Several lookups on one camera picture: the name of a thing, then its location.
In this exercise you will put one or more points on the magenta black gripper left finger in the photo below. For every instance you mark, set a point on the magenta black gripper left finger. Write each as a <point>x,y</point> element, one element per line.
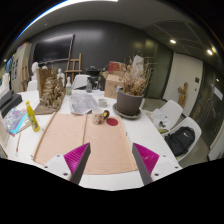
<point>76,161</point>

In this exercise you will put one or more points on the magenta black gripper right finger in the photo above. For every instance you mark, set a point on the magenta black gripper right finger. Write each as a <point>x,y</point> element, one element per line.
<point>146,161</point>

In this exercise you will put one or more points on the light wooden board mat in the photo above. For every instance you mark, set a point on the light wooden board mat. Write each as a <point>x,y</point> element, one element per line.
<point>110,147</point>

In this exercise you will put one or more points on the black backpack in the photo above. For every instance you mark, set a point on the black backpack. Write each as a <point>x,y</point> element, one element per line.
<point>180,141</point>

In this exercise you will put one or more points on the white chair with papers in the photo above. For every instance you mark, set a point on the white chair with papers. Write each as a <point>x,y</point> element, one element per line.
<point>166,117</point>

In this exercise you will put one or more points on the patterned ceramic mug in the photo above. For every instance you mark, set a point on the patterned ceramic mug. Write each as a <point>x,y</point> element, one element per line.
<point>99,115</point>

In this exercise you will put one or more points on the red round coaster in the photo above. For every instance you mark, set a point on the red round coaster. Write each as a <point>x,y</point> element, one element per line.
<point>112,122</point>

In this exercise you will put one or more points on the yellow plastic bottle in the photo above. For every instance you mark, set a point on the yellow plastic bottle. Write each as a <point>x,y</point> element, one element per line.
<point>32,118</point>

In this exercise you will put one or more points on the white chair with backpack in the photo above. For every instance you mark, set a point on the white chair with backpack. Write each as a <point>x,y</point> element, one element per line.
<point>192,124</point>

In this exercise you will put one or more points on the printed paper sheets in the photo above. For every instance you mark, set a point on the printed paper sheets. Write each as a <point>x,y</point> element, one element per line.
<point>82,103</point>

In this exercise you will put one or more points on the grey flower pot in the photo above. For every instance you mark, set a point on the grey flower pot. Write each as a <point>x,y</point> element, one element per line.
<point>128,104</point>

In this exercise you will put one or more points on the grey pot saucer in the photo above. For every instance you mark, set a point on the grey pot saucer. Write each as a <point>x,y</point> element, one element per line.
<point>130,117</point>

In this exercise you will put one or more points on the small grey cup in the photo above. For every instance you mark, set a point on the small grey cup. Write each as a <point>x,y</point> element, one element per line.
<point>102,102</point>

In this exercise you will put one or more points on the grey glass bottle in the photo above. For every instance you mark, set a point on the grey glass bottle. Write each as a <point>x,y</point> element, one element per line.
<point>89,86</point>

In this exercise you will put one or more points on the clear spray bottle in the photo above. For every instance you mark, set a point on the clear spray bottle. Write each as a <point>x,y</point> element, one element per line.
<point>68,86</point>

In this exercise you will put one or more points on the colourful book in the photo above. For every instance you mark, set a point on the colourful book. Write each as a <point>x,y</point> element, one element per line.
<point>14,119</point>

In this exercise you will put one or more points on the brown wooden carved sculpture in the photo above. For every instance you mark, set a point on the brown wooden carved sculpture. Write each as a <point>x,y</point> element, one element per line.
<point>51,91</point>

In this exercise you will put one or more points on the white chair behind table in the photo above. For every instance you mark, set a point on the white chair behind table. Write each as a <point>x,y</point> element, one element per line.
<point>80,81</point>

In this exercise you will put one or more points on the dried brown plant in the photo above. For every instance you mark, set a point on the dried brown plant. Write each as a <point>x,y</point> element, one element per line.
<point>136,75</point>

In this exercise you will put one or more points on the cardboard box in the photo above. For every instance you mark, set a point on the cardboard box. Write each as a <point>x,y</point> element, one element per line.
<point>113,82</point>

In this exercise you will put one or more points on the wooden easel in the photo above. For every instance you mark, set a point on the wooden easel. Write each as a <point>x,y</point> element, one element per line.
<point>73,67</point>

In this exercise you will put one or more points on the white plaster bust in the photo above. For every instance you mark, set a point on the white plaster bust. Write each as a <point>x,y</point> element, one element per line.
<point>34,69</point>

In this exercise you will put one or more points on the wooden figure by wall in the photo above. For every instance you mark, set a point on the wooden figure by wall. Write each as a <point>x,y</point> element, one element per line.
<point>182,94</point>

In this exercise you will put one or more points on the black wall television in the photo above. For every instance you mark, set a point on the black wall television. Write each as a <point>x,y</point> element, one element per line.
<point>53,49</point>

